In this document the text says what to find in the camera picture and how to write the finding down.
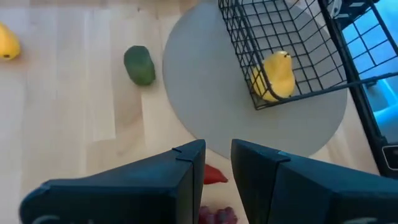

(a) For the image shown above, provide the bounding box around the grey metal bracket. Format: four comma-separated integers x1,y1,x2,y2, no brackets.
381,144,398,172

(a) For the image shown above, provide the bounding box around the round grey mat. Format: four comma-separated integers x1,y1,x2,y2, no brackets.
162,0,348,159

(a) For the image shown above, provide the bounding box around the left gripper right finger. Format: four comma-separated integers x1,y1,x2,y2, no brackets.
230,139,398,224

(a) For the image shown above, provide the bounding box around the black wire basket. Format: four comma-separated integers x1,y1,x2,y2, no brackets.
217,0,398,111

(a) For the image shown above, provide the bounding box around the red grape bunch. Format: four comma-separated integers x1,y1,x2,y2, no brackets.
198,205,239,224

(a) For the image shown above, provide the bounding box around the yellow lemon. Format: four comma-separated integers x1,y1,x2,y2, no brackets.
0,21,22,61

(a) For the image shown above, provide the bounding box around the green avocado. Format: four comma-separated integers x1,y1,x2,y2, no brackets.
123,45,156,86

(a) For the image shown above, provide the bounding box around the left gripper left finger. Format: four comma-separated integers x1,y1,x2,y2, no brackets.
19,139,206,224

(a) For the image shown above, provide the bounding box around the black table edge beam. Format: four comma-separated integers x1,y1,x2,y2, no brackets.
317,0,398,180

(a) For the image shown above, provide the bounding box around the yellow pear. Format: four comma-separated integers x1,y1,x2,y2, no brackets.
251,50,296,103

